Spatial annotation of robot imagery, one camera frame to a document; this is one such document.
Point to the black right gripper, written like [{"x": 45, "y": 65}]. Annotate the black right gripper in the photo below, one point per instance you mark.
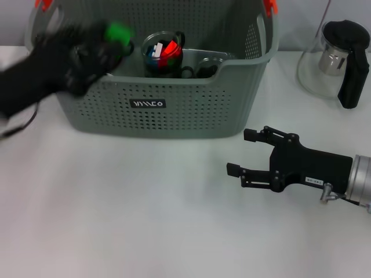
[{"x": 310, "y": 168}]

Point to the thin grey vertical pole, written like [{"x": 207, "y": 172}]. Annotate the thin grey vertical pole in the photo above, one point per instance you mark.
[{"x": 324, "y": 13}]

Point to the small green building brick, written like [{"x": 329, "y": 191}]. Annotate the small green building brick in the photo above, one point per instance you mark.
[{"x": 173, "y": 61}]

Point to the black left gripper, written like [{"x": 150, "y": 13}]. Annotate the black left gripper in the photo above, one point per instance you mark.
[{"x": 52, "y": 66}]

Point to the long green building brick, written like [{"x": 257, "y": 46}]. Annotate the long green building brick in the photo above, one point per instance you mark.
[{"x": 117, "y": 32}]

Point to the dark red long brick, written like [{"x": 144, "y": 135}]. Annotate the dark red long brick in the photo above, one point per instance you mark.
[{"x": 164, "y": 63}]

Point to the small white building brick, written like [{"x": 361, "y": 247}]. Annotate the small white building brick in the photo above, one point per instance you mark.
[{"x": 156, "y": 49}]

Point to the grey-green perforated storage basket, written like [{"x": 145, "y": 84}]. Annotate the grey-green perforated storage basket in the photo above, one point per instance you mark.
[{"x": 174, "y": 121}]

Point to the dark clay teapot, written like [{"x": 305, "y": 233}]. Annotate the dark clay teapot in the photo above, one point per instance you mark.
[{"x": 132, "y": 47}]

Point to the bright red sloped brick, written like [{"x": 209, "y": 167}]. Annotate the bright red sloped brick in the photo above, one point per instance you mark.
[{"x": 169, "y": 49}]

